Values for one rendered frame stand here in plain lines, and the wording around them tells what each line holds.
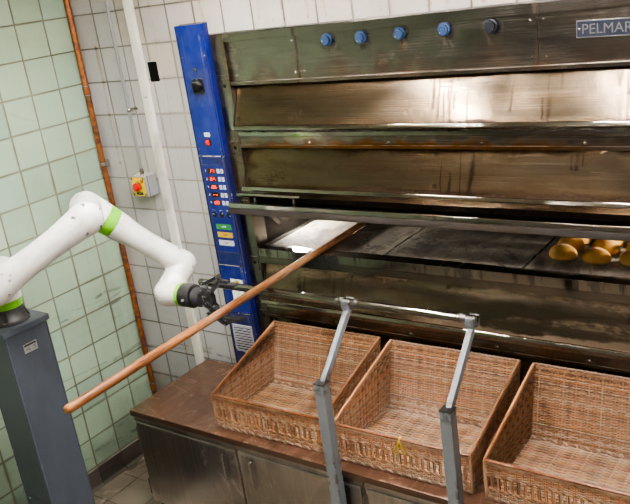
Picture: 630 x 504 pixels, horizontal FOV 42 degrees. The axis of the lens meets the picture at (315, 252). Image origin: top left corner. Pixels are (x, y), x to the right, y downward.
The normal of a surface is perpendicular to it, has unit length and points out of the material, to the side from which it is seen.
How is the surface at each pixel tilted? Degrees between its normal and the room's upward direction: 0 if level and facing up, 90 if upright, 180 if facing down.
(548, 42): 92
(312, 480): 91
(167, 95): 90
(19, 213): 90
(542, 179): 70
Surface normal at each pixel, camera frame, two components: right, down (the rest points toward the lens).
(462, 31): -0.57, 0.33
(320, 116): -0.58, 0.00
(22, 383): 0.79, 0.10
